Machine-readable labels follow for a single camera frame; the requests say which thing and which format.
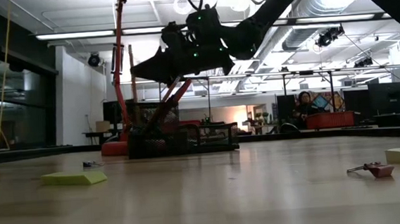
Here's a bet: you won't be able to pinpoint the red plastic basket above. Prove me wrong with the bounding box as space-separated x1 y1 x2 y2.
178 118 202 128
304 111 356 131

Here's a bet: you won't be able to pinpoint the black monitor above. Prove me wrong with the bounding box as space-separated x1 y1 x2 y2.
366 81 400 116
275 94 297 121

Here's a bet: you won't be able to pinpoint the red-handled scissors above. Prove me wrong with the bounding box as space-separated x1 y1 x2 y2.
141 77 196 131

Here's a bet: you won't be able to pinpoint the black mesh desk organizer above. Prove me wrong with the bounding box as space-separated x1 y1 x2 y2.
124 94 241 160

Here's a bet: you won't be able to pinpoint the red desk lamp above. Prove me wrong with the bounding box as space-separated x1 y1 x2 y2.
90 0 161 158

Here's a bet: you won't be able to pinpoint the black ceiling spotlights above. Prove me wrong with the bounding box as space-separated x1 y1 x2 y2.
313 25 346 48

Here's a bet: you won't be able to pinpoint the round black ceiling fixture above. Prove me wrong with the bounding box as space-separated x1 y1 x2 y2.
87 51 101 68

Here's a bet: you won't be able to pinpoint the small red clip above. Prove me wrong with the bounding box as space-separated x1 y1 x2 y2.
346 161 396 182

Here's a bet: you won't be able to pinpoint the colourful patchwork quilt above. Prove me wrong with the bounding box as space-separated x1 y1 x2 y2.
311 89 346 115

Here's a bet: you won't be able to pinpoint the small blue clip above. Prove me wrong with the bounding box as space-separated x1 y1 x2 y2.
82 159 104 170

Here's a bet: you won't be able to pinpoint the person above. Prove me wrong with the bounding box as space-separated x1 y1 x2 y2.
288 90 317 132

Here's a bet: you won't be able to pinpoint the silver ventilation duct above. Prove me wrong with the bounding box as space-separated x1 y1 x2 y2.
278 0 365 53

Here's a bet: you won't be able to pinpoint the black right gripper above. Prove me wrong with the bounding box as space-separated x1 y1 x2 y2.
125 6 237 89

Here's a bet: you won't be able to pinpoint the cardboard box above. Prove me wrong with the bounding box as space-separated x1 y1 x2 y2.
95 120 112 133

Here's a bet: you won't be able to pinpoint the black aluminium table frame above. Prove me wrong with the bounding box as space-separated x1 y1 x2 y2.
0 120 400 168

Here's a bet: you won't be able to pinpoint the small yellow-green sticky pad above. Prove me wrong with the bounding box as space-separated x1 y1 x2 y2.
40 168 109 189

